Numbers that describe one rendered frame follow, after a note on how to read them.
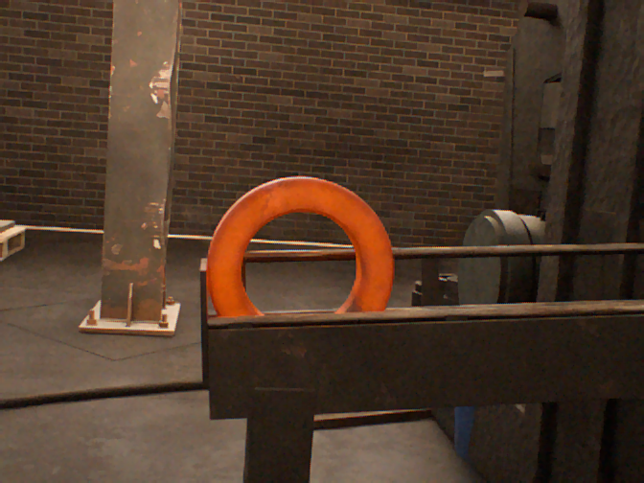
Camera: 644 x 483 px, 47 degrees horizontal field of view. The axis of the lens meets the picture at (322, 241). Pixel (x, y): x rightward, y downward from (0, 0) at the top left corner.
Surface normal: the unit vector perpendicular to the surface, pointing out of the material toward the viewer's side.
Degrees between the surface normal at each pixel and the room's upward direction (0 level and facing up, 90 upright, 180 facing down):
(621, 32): 90
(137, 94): 90
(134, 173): 90
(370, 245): 90
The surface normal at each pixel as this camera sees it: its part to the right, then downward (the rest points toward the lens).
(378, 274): 0.14, 0.12
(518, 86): -0.95, -0.04
